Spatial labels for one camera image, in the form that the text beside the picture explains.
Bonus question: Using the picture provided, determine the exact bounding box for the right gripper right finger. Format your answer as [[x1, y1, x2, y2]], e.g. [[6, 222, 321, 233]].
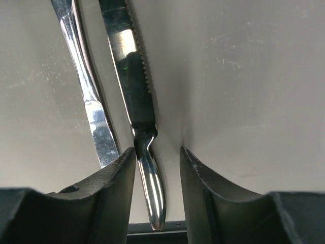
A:
[[180, 147, 324, 243]]

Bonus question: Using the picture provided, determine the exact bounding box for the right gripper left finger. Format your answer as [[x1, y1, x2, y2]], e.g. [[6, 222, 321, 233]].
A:
[[1, 147, 136, 243]]

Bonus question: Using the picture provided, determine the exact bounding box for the silver grey knife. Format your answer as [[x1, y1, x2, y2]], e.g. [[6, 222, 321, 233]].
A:
[[51, 1, 119, 168]]

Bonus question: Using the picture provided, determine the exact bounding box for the black knife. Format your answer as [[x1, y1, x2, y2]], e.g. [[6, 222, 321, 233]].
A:
[[100, 1, 167, 231]]

